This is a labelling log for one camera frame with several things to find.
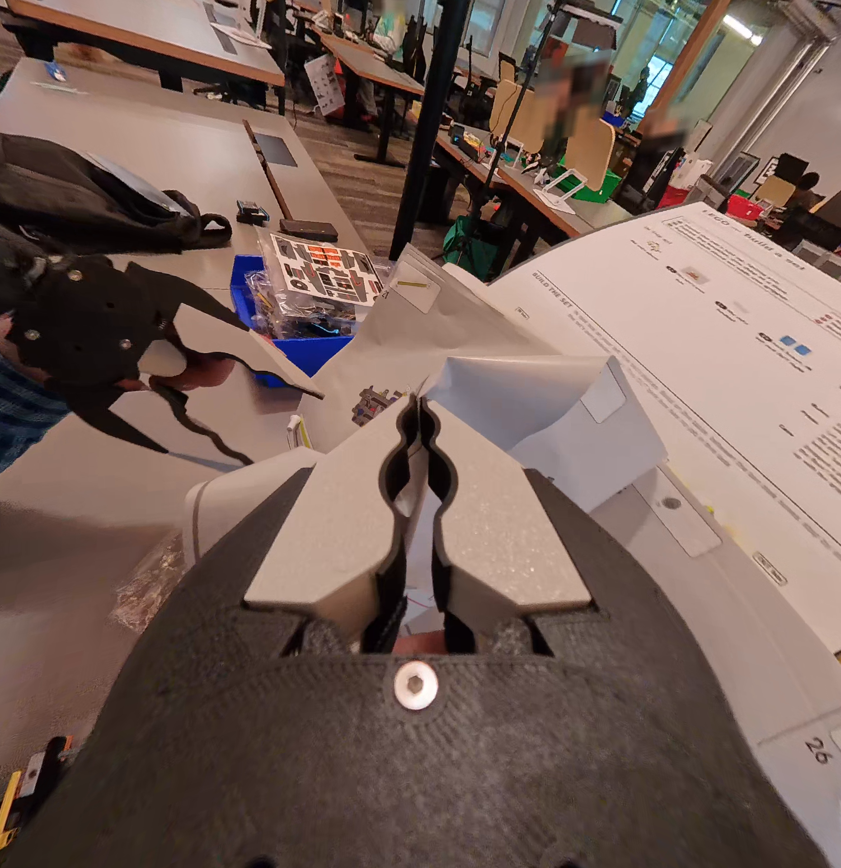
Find lego instruction booklet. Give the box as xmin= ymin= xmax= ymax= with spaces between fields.
xmin=183 ymin=243 xmax=841 ymax=868

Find wood-edged desk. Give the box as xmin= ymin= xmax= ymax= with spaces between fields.
xmin=5 ymin=0 xmax=287 ymax=113
xmin=317 ymin=30 xmax=427 ymax=165
xmin=434 ymin=125 xmax=633 ymax=240

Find brown wooden strip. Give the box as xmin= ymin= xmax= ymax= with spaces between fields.
xmin=242 ymin=120 xmax=294 ymax=222

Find person's left hand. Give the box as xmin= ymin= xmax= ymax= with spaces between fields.
xmin=149 ymin=353 xmax=237 ymax=394

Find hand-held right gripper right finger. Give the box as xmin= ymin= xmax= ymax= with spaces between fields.
xmin=420 ymin=396 xmax=594 ymax=655

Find partly built lego chassis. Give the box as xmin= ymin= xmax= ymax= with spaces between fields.
xmin=0 ymin=734 xmax=76 ymax=868

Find black backpack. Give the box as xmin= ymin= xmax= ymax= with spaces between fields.
xmin=0 ymin=131 xmax=233 ymax=256

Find tan plywood board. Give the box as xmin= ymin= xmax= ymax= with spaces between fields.
xmin=563 ymin=118 xmax=618 ymax=192
xmin=491 ymin=78 xmax=551 ymax=147

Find empty clear plastic bag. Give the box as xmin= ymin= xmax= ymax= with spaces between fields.
xmin=112 ymin=536 xmax=191 ymax=629

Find blue parts bin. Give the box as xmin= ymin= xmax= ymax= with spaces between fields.
xmin=230 ymin=254 xmax=357 ymax=389

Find black pole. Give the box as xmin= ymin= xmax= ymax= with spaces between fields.
xmin=390 ymin=0 xmax=473 ymax=263

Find small white stand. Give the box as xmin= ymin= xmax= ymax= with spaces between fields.
xmin=531 ymin=170 xmax=588 ymax=215

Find green bin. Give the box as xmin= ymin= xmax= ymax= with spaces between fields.
xmin=559 ymin=163 xmax=626 ymax=205

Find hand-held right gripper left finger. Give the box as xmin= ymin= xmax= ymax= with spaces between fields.
xmin=243 ymin=396 xmax=421 ymax=655

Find green fabric bag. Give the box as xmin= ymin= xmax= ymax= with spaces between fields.
xmin=443 ymin=213 xmax=498 ymax=283

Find lego sticker sheet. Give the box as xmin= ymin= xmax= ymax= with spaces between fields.
xmin=268 ymin=232 xmax=387 ymax=310

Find printed task sheet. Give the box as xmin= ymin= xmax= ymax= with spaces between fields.
xmin=488 ymin=202 xmax=841 ymax=656

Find standing printed sheet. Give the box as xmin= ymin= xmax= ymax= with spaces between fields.
xmin=304 ymin=54 xmax=348 ymax=117

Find clear bags of lego parts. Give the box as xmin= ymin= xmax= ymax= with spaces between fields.
xmin=247 ymin=271 xmax=362 ymax=340

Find dark grey table pad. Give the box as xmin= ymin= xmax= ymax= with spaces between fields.
xmin=254 ymin=133 xmax=298 ymax=169

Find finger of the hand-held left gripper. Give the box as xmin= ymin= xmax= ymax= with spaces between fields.
xmin=138 ymin=305 xmax=325 ymax=401
xmin=115 ymin=380 xmax=255 ymax=470

